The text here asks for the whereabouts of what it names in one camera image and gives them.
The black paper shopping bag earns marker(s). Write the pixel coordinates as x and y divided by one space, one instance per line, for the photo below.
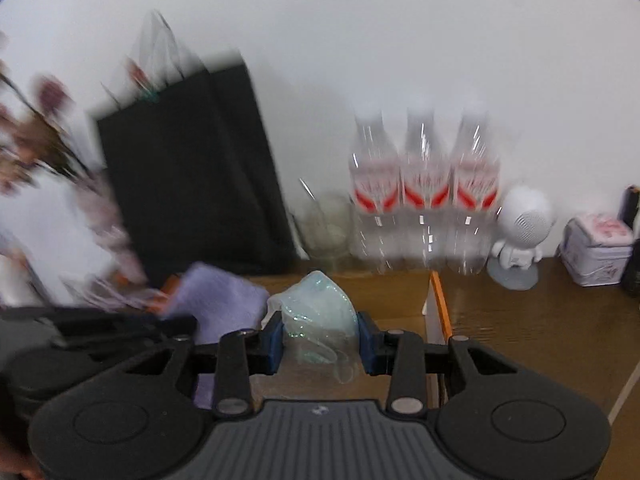
190 164

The mottled pink vase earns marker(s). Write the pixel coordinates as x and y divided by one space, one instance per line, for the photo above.
96 200

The white robot figurine speaker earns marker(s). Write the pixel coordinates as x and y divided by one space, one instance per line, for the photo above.
524 221

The lilac towel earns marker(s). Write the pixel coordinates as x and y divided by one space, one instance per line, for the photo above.
220 301

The glass cup with spoon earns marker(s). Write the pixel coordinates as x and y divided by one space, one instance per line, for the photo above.
324 224

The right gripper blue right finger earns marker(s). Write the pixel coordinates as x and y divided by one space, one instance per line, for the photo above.
370 338

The small lilac tin box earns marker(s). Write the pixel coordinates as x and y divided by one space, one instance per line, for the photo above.
595 249

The dried pink flower bouquet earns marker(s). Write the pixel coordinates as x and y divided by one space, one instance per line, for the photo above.
38 140

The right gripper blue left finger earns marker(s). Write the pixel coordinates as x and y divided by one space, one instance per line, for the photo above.
271 343

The orange cardboard box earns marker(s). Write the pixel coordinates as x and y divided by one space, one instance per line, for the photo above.
405 300

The iridescent plastic bag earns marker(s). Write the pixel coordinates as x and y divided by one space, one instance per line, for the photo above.
320 325

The middle water bottle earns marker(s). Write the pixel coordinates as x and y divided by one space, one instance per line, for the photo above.
425 179

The right water bottle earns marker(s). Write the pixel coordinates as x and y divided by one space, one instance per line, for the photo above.
475 179

